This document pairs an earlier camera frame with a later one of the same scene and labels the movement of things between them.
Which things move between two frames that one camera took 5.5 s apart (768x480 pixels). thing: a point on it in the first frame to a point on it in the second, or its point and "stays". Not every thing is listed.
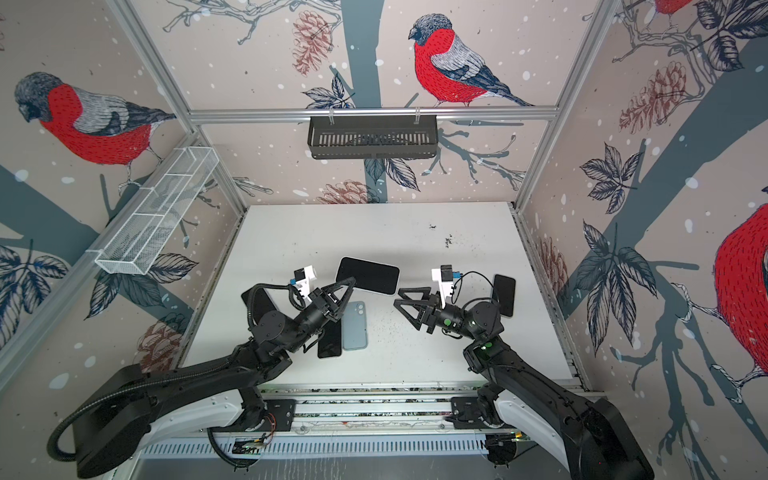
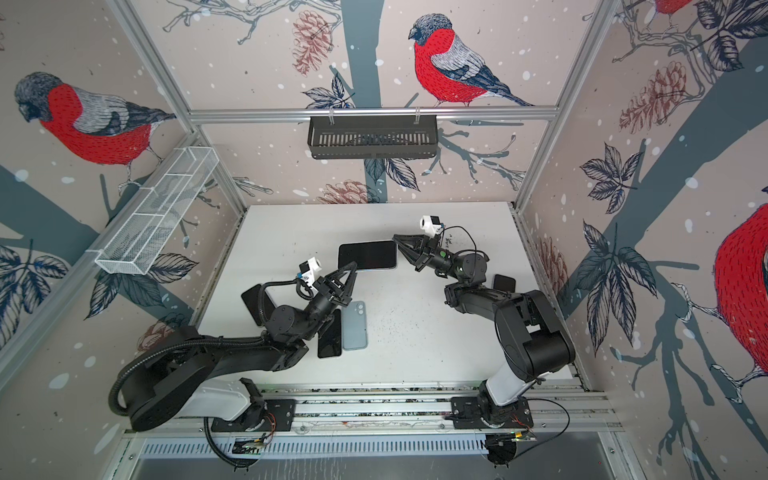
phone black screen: (369, 275) to (369, 255)
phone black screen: (504, 294) stays
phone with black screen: (330, 340) stays
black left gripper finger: (320, 295) to (328, 280)
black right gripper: (415, 303) to (430, 257)
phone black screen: (261, 302) stays
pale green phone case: (354, 326) stays
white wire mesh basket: (139, 237) stays
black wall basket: (372, 137) stays
